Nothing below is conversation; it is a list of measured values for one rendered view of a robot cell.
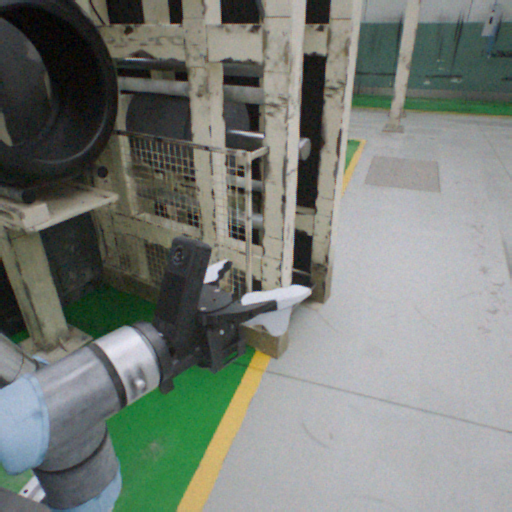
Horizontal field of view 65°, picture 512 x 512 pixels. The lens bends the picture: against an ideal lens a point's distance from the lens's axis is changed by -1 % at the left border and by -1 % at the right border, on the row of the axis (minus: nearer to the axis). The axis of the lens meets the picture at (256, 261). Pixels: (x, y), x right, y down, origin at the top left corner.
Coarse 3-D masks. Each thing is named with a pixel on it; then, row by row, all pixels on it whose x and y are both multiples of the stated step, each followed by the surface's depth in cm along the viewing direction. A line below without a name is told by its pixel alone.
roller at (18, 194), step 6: (0, 186) 128; (6, 186) 127; (12, 186) 126; (18, 186) 126; (0, 192) 128; (6, 192) 126; (12, 192) 124; (18, 192) 123; (24, 192) 122; (30, 192) 123; (18, 198) 124; (24, 198) 122; (30, 198) 124
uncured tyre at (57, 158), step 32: (0, 0) 103; (32, 0) 109; (64, 0) 116; (32, 32) 137; (64, 32) 139; (96, 32) 127; (64, 64) 148; (96, 64) 131; (64, 96) 152; (96, 96) 149; (64, 128) 154; (96, 128) 138; (0, 160) 113; (32, 160) 120; (64, 160) 129; (96, 160) 143
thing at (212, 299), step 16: (208, 288) 51; (208, 304) 47; (224, 304) 47; (144, 320) 44; (208, 320) 46; (160, 336) 42; (192, 336) 47; (208, 336) 46; (224, 336) 48; (240, 336) 50; (160, 352) 42; (176, 352) 46; (192, 352) 47; (208, 352) 47; (224, 352) 48; (240, 352) 50; (176, 368) 46; (208, 368) 49; (160, 384) 45
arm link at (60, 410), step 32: (96, 352) 39; (32, 384) 36; (64, 384) 36; (96, 384) 37; (0, 416) 33; (32, 416) 34; (64, 416) 35; (96, 416) 38; (0, 448) 33; (32, 448) 34; (64, 448) 37
